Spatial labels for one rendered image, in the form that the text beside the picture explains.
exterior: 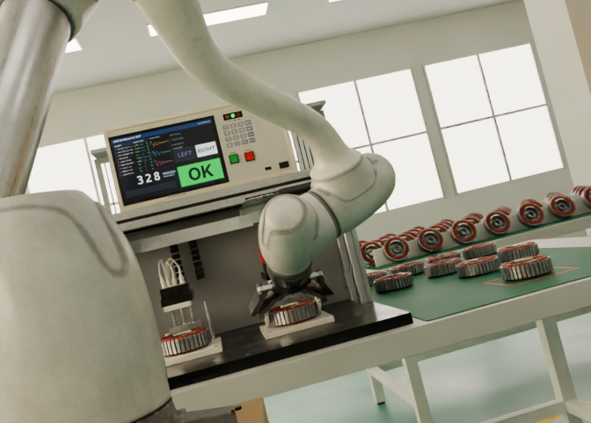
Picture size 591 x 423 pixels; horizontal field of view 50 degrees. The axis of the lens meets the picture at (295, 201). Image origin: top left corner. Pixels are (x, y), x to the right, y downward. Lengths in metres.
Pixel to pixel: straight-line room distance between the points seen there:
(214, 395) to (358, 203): 0.42
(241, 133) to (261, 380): 0.65
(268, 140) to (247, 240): 0.28
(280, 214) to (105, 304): 0.54
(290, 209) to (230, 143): 0.54
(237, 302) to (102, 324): 1.12
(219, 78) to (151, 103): 7.04
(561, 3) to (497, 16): 4.04
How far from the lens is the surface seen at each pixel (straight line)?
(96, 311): 0.57
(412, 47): 8.66
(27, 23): 0.98
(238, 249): 1.67
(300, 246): 1.08
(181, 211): 1.52
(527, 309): 1.31
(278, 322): 1.39
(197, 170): 1.56
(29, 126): 0.89
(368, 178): 1.15
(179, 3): 1.01
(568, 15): 5.18
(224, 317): 1.67
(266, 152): 1.57
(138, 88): 8.13
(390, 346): 1.21
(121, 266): 0.60
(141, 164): 1.57
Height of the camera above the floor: 0.96
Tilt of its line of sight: 3 degrees up
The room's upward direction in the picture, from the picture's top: 14 degrees counter-clockwise
